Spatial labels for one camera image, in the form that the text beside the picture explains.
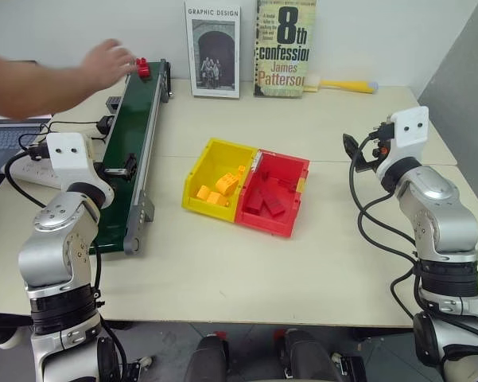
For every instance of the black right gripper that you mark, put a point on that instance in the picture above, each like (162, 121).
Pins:
(383, 145)

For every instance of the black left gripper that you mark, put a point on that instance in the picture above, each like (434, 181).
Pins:
(103, 171)

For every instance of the red toy block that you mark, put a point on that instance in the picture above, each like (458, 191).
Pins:
(254, 201)
(273, 203)
(143, 68)

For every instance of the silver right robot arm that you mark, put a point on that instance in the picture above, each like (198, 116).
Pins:
(441, 207)

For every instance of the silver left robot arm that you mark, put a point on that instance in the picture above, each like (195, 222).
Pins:
(51, 254)

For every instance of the person's bare forearm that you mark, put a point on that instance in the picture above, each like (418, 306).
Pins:
(28, 89)

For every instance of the green conveyor belt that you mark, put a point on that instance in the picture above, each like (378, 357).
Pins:
(137, 123)

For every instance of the person's bare hand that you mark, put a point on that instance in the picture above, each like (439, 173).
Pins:
(103, 63)

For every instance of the black power adapter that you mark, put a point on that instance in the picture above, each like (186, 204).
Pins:
(104, 124)

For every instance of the dark grey toy block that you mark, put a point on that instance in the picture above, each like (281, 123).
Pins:
(113, 104)

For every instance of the red plastic bin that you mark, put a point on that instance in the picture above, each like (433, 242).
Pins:
(286, 167)

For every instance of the small yellow toy block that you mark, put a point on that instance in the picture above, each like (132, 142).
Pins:
(216, 199)
(203, 192)

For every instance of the yellow plastic bin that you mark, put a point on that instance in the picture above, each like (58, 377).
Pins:
(218, 159)

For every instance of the white power strip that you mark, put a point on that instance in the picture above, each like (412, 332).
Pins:
(36, 171)

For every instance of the large yellow studded block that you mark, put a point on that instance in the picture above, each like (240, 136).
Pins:
(227, 184)

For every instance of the white label card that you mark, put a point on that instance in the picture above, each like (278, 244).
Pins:
(256, 162)

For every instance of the tiny yellow toy block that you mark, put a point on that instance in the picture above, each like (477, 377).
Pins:
(242, 170)

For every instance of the grey laptop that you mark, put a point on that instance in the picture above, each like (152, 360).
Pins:
(8, 141)

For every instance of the Graphic Design book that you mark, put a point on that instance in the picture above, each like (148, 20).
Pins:
(214, 51)

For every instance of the dark rounded shape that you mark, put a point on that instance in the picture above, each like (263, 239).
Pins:
(207, 358)
(308, 356)

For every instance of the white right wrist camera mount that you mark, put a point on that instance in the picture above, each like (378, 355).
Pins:
(410, 131)

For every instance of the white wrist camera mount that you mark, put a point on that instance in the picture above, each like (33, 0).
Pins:
(69, 159)
(410, 131)

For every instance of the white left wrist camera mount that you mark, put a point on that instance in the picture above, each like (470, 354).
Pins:
(69, 159)

